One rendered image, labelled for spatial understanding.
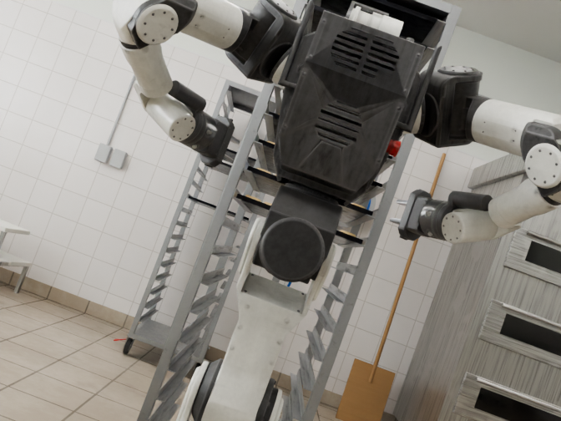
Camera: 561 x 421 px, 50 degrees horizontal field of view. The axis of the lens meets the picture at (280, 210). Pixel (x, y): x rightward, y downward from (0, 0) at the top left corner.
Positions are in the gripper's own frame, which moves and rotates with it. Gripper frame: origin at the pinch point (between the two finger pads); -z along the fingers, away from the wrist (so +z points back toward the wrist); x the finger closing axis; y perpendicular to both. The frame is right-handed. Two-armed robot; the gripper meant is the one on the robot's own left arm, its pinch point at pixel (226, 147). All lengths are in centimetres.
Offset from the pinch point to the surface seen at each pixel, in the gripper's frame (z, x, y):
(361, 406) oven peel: -292, -101, 43
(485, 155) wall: -333, 100, 32
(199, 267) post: -27.8, -32.3, 15.4
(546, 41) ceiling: -315, 186, 13
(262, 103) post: -27.9, 20.2, 15.4
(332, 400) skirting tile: -308, -109, 70
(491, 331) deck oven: -248, -21, -28
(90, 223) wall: -201, -51, 254
